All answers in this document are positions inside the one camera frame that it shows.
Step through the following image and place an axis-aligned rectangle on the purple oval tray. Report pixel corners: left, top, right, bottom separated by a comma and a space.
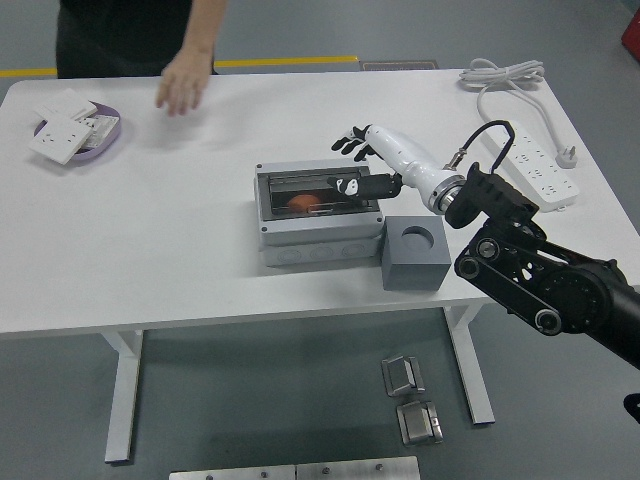
32, 102, 124, 164

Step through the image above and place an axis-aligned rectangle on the yellow floor tape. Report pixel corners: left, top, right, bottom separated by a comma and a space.
0, 55, 360, 79

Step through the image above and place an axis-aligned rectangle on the white power strip with cord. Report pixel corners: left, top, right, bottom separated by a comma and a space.
458, 57, 581, 215

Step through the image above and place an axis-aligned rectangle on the person's left hand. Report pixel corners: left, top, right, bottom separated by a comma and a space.
154, 47, 214, 117

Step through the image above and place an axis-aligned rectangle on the grey junction box with lid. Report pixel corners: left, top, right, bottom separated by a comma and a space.
254, 159, 385, 268

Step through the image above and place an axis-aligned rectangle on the small printed socket plate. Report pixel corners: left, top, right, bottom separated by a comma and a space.
79, 114, 120, 150

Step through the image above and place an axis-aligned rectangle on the orange cylinder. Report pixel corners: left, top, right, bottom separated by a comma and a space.
288, 193, 324, 214

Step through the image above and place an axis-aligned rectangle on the red box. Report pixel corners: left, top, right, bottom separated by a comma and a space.
619, 7, 640, 51

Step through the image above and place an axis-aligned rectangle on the large white wall socket plate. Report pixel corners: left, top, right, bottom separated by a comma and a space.
27, 113, 94, 165

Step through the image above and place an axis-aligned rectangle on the long metal base plate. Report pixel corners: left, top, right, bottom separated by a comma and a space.
168, 464, 297, 480

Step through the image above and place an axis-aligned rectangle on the white wall switch plate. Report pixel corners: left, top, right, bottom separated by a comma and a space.
33, 99, 99, 123

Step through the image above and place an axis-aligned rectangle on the metal base plate with screws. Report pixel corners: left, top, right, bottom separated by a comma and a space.
295, 455, 421, 480

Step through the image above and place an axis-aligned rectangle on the white table leg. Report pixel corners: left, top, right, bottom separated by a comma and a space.
443, 302, 496, 427
99, 329, 146, 464

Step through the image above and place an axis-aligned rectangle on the grey cube with round hole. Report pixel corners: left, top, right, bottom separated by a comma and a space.
382, 215, 450, 293

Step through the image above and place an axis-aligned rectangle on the closed metal floor block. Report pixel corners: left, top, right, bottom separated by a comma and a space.
396, 399, 445, 446

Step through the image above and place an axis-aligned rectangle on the brown floor cover plate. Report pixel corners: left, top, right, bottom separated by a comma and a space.
360, 59, 440, 72

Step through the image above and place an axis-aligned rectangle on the open metal floor block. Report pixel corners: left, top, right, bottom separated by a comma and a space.
380, 352, 426, 398

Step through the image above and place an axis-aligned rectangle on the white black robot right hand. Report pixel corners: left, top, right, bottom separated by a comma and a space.
330, 124, 451, 209

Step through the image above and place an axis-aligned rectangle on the person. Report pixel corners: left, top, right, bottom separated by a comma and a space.
55, 0, 219, 79

